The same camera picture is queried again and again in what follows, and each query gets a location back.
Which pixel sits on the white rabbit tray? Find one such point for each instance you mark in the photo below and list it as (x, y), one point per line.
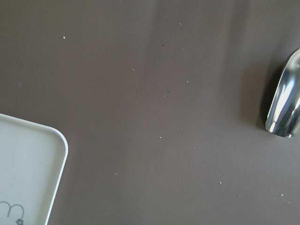
(32, 159)

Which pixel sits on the metal scoop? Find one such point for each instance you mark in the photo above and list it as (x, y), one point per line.
(283, 118)

